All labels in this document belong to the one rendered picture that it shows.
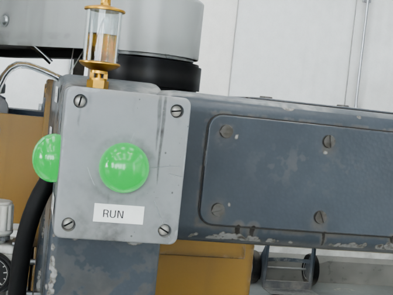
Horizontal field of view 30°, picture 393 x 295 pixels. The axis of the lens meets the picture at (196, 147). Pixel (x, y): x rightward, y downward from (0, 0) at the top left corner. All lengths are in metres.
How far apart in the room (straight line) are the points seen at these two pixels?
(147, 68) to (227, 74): 5.26
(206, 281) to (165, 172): 0.39
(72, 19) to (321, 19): 5.52
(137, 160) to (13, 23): 0.33
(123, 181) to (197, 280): 0.41
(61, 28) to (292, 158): 0.26
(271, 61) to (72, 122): 5.55
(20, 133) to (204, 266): 0.26
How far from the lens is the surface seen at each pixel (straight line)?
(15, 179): 0.87
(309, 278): 5.94
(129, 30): 0.61
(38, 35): 0.70
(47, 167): 0.45
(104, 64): 0.51
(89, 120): 0.44
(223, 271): 0.83
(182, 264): 0.81
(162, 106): 0.44
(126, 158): 0.42
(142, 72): 0.60
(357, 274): 6.40
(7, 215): 0.70
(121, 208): 0.44
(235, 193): 0.51
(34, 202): 0.50
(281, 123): 0.51
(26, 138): 0.86
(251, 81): 5.91
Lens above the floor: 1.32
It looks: 3 degrees down
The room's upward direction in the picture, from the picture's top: 6 degrees clockwise
